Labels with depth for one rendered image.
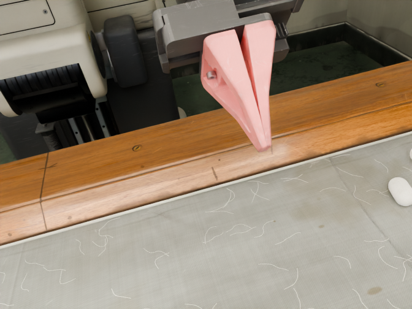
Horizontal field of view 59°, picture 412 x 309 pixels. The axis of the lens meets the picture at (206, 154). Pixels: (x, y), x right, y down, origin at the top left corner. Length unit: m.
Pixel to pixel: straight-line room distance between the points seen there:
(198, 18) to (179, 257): 0.20
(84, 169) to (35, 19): 0.43
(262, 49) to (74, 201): 0.25
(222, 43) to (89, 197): 0.23
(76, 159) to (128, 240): 0.13
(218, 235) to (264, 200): 0.06
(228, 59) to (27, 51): 0.59
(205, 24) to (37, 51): 0.57
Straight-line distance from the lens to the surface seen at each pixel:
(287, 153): 0.41
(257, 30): 0.24
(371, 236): 0.35
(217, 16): 0.25
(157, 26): 0.25
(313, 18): 2.55
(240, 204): 0.37
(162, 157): 0.41
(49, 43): 0.77
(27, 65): 0.79
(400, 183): 0.38
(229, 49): 0.24
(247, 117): 0.24
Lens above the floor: 1.01
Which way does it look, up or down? 37 degrees down
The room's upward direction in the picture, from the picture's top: 10 degrees counter-clockwise
